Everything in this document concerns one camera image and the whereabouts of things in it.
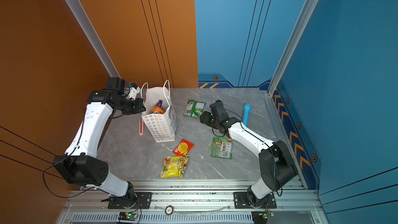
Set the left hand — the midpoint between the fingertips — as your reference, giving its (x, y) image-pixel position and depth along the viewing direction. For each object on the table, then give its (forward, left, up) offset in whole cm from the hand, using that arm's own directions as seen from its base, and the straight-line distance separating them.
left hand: (145, 106), depth 79 cm
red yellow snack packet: (-11, -18, -24) cm, 32 cm away
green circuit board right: (-43, -57, -27) cm, 77 cm away
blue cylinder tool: (+14, -59, -23) cm, 65 cm away
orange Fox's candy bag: (+2, -4, -6) cm, 8 cm away
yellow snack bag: (-23, -15, -21) cm, 34 cm away
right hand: (+1, -29, -10) cm, 31 cm away
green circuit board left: (-43, +5, -27) cm, 51 cm away
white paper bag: (+1, -6, -7) cm, 9 cm away
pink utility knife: (+3, +10, -25) cm, 27 cm away
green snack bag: (+17, -23, -21) cm, 36 cm away
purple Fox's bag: (+12, -2, -11) cm, 16 cm away
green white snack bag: (-10, -41, -24) cm, 49 cm away
